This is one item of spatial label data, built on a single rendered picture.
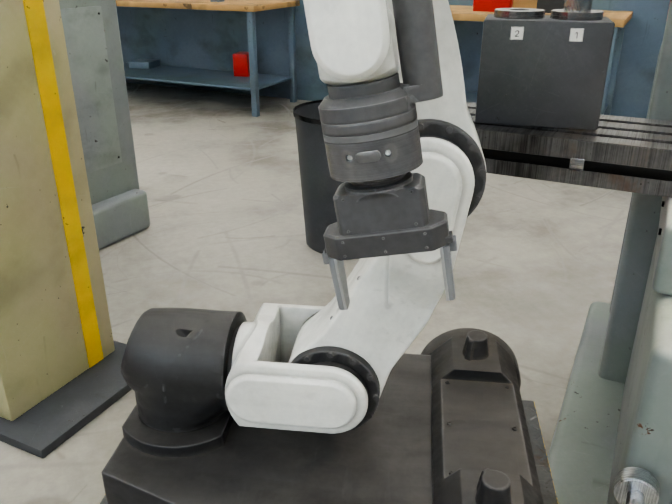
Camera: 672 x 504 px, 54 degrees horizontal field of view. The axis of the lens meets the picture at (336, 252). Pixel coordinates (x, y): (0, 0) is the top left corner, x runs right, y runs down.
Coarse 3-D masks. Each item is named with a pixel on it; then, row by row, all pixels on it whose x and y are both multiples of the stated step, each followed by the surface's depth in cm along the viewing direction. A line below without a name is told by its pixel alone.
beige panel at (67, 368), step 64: (0, 0) 164; (0, 64) 167; (64, 64) 185; (0, 128) 171; (64, 128) 189; (0, 192) 174; (64, 192) 193; (0, 256) 177; (64, 256) 198; (0, 320) 181; (64, 320) 202; (0, 384) 186; (64, 384) 207
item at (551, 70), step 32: (512, 32) 118; (544, 32) 116; (576, 32) 115; (608, 32) 114; (480, 64) 121; (512, 64) 120; (544, 64) 119; (576, 64) 117; (480, 96) 124; (512, 96) 122; (544, 96) 121; (576, 96) 119; (576, 128) 122
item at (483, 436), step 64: (192, 320) 100; (128, 384) 102; (192, 384) 97; (448, 384) 113; (512, 384) 113; (128, 448) 102; (192, 448) 100; (256, 448) 102; (320, 448) 102; (384, 448) 102; (448, 448) 99; (512, 448) 99
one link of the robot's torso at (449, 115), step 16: (448, 16) 74; (448, 32) 75; (448, 48) 76; (448, 64) 77; (400, 80) 78; (448, 80) 78; (448, 96) 78; (464, 96) 78; (432, 112) 79; (448, 112) 79; (464, 112) 79; (432, 128) 79; (448, 128) 78; (464, 128) 80; (464, 144) 79; (480, 144) 86; (480, 160) 80; (480, 176) 80; (480, 192) 81
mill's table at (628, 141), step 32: (480, 128) 122; (512, 128) 122; (544, 128) 123; (608, 128) 123; (640, 128) 122; (512, 160) 121; (544, 160) 118; (576, 160) 116; (608, 160) 114; (640, 160) 112; (640, 192) 113
